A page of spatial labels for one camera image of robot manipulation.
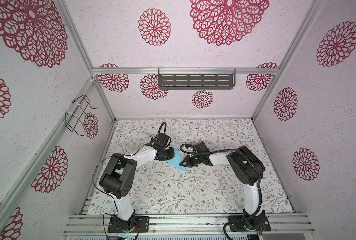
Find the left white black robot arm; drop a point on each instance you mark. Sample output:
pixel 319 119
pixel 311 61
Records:
pixel 118 177

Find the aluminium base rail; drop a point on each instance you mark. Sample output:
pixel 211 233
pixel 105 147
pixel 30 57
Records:
pixel 196 224

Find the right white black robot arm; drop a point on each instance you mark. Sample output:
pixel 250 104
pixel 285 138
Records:
pixel 248 169

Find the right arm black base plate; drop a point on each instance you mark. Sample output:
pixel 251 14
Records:
pixel 256 224

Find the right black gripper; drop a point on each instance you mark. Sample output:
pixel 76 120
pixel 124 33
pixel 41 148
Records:
pixel 188 163

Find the black wire wall rack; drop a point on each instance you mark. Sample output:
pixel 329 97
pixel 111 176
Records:
pixel 82 121

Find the light blue square paper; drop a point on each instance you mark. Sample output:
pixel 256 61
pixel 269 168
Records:
pixel 176 160

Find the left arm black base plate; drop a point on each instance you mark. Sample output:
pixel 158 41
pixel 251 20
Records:
pixel 135 224

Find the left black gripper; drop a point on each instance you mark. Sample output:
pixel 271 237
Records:
pixel 171 154

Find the dark grey slotted wall shelf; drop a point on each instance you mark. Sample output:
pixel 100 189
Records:
pixel 196 81

